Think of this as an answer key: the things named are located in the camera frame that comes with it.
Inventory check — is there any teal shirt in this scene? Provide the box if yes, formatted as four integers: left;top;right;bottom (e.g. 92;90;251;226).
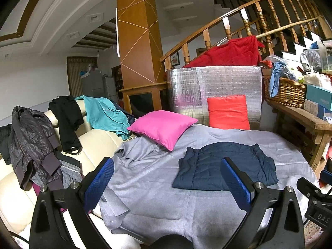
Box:
75;96;129;140

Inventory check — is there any wooden base cabinet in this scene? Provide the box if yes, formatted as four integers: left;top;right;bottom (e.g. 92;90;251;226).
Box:
119;82;170;117

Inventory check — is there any magenta cloth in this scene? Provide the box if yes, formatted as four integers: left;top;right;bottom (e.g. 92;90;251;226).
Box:
32;183;66;212

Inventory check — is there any grey bed sheet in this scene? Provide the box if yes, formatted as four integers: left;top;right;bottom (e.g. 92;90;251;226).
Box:
99;124;319;248

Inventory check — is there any grey refrigerator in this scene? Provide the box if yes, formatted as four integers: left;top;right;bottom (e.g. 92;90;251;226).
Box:
81;70;118;103

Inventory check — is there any blue cloth in basket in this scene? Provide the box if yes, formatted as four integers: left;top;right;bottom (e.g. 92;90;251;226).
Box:
269;62;297;98

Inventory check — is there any framed wall picture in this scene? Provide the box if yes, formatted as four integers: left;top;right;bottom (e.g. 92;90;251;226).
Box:
171;52;180;66

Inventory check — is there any red cushion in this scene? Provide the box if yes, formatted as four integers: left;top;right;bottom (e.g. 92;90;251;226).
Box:
207;94;250;130

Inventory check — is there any cream leather sofa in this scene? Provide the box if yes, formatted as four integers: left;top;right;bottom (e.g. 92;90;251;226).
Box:
1;100;141;248

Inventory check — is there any dark grey puffer jacket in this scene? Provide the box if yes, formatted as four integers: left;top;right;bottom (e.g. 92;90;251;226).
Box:
9;106;63;190

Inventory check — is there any wooden side table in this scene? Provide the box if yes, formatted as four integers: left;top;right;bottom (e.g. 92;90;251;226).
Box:
267;101;331;177

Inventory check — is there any silver foil insulation panel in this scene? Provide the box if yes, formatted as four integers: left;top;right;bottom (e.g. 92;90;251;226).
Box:
167;66;262;130

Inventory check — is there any pink pillow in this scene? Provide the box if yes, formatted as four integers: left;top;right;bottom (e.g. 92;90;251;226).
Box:
127;110;198;152

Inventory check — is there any navy blue quilted jacket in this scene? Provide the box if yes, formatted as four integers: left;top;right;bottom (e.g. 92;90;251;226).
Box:
172;142;278;191

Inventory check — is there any teal cardboard box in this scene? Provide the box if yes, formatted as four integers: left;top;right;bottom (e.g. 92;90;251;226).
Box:
306;84;332;111

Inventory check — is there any black hanging garment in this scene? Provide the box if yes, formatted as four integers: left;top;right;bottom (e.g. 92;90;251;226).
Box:
48;95;83;155

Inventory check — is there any wicker basket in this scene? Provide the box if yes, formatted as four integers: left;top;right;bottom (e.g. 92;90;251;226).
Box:
262;76;306;109

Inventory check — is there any grey knit garment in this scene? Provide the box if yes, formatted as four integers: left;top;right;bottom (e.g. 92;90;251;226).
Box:
31;153;83;190

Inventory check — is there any red blanket on railing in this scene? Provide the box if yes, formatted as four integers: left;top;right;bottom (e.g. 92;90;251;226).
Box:
183;35;265;68

